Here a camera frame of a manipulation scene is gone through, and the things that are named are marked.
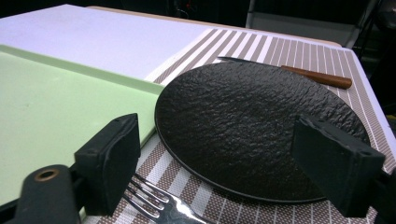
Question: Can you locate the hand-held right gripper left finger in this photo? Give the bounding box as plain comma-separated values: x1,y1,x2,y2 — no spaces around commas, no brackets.
74,113,141,217

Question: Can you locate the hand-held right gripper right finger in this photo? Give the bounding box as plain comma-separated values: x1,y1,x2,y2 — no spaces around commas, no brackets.
290,114,387,218

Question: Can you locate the wooden handled fork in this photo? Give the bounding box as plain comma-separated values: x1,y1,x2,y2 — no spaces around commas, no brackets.
121,173,216,224

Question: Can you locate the light green tray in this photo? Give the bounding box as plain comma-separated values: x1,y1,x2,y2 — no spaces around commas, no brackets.
0,44,165,218

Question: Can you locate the wooden handled knife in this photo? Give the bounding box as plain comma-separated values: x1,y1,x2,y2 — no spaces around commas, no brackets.
218,55,353,91

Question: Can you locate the black textured plate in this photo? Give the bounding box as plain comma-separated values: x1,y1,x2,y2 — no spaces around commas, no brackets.
154,61,372,203

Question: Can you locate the brown white striped placemat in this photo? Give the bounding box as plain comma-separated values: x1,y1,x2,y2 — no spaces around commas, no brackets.
82,28,396,224

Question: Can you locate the white board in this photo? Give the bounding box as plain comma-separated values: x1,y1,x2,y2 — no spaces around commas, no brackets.
0,4,396,150

